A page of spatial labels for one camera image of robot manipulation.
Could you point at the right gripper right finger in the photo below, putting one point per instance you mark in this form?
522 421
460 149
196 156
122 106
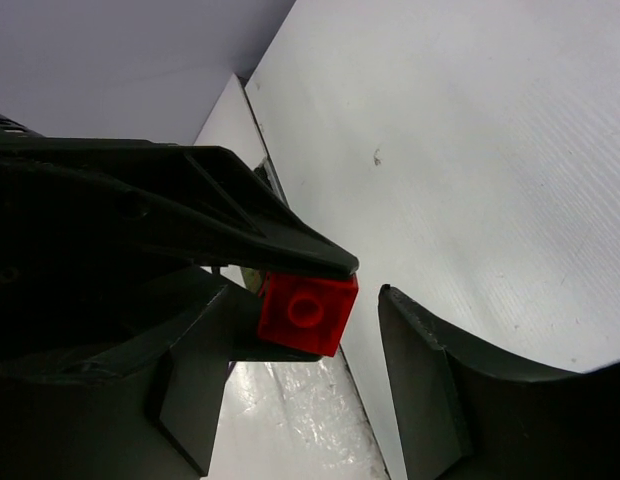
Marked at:
467 409

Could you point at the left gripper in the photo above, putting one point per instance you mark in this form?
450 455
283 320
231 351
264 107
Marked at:
84 219

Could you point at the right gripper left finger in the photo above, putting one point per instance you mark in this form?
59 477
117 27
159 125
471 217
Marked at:
145 408

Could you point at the red small brick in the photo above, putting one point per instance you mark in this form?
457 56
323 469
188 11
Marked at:
307 314

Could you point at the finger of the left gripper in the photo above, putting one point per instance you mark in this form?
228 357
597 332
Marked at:
246 310

